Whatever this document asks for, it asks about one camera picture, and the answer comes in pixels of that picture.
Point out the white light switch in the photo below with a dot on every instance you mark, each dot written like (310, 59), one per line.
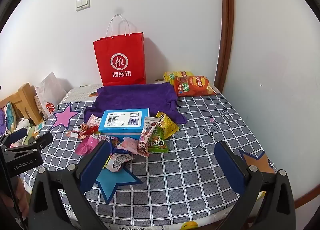
(83, 2)

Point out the colourful patterned cushion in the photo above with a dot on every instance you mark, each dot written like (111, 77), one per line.
(10, 117)

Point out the yellow triangular snack packet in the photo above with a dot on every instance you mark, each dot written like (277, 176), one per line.
(167, 125)

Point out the blue tissue pack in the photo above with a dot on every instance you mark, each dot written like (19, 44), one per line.
(117, 132)

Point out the pale pink white snack packet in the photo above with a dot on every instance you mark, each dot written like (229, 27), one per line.
(95, 120)

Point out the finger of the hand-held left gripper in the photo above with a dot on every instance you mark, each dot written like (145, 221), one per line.
(15, 135)
(37, 143)

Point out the red paper bag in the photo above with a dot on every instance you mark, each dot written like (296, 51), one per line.
(135, 50)

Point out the brown wooden door frame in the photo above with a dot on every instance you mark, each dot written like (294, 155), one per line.
(226, 20)

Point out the orange chips bag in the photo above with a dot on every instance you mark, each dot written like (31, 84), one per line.
(195, 86)

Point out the person's left hand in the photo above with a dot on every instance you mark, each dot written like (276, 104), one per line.
(21, 195)

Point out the white plastic bag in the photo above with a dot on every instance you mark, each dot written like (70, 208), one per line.
(51, 90)

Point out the purple towel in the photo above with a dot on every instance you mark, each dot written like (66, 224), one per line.
(135, 97)

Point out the pink peach snack packet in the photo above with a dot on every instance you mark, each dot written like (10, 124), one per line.
(127, 145)

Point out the white plush with black flowers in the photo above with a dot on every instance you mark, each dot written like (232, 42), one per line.
(23, 123)

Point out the yellow chips bag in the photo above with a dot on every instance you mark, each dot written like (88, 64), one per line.
(175, 75)

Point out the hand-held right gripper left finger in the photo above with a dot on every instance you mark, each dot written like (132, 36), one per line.
(96, 162)

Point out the magenta snack packet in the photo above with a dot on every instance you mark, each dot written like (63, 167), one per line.
(87, 145)

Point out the grey checkered star bedsheet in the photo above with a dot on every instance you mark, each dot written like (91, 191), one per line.
(187, 170)

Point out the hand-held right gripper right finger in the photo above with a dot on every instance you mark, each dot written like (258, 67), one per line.
(230, 167)

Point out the patterned paper bag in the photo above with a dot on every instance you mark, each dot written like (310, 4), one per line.
(38, 106)

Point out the wooden chair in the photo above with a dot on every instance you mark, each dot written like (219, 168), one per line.
(22, 100)

